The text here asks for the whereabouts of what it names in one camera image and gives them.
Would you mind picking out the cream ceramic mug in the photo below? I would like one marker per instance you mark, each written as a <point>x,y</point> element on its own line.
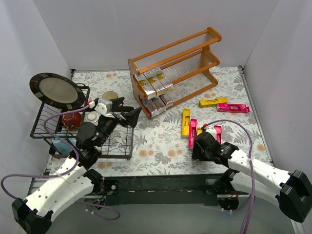
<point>110,95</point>

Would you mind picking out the aluminium frame rail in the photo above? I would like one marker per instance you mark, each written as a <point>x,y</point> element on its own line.
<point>168,189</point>

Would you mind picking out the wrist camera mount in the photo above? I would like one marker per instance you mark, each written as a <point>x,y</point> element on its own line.
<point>102,106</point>
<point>210,130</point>

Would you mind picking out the silver gold R&O box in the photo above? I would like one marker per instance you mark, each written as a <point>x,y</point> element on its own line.
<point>146,86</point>

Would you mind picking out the dark rimmed ceramic plate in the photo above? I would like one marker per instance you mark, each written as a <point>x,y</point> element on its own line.
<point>57,91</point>

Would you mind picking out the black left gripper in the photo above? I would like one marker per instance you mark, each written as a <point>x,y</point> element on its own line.
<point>118,114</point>

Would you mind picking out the floral patterned table mat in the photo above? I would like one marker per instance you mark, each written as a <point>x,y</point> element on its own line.
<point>160,149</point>

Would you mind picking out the orange gold toothpaste box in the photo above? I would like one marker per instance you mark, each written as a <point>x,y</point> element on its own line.
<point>164,80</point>

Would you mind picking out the red ceramic cup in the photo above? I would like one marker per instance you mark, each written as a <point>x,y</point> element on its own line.
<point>71,121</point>

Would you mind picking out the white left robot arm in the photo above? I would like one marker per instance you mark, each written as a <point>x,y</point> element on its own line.
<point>75,177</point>

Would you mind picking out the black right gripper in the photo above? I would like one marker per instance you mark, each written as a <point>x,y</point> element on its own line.
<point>199,148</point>

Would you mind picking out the silver R&O Ice Mint box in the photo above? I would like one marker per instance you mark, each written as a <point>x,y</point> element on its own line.
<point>166,100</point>

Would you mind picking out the yellow Be You toothpaste box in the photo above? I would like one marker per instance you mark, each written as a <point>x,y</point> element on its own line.
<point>185,122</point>

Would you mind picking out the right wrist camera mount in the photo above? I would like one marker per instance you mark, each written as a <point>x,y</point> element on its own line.
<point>210,130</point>

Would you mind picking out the silver red R&O box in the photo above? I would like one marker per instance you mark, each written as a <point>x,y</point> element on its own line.
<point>160,105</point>

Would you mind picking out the wooden three-tier shelf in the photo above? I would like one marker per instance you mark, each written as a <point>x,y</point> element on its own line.
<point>187,60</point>

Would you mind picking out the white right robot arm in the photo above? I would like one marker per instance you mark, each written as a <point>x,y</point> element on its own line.
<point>290,191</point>

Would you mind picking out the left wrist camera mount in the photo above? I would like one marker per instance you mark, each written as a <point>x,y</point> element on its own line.
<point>102,106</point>

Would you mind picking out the pink Be You toothpaste box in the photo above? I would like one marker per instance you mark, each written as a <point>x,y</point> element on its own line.
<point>233,108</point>

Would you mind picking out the pink toothpaste box lower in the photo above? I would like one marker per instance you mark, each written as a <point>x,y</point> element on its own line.
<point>218,130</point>

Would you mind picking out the black wire dish rack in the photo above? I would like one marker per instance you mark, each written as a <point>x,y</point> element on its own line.
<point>119,145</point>

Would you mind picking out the white gold R&O box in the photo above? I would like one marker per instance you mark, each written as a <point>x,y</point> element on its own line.
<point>154,81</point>

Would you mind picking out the small pink toothpaste box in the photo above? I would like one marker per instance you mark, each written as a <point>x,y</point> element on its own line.
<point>192,132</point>

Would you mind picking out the blue cup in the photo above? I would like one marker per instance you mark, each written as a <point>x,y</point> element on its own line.
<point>62,147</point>

